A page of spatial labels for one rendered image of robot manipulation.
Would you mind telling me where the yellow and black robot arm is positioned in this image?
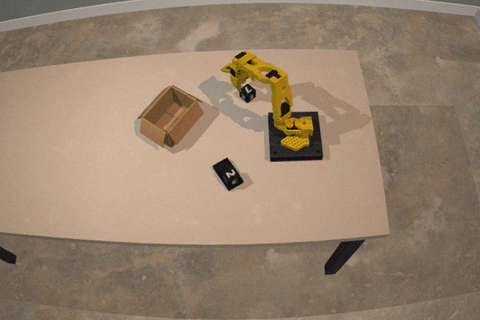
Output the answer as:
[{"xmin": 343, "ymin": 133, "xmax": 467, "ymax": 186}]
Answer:
[{"xmin": 229, "ymin": 51, "xmax": 312, "ymax": 151}]

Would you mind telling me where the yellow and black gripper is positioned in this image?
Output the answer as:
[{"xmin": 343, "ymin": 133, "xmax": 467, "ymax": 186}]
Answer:
[{"xmin": 220, "ymin": 63, "xmax": 255, "ymax": 92}]

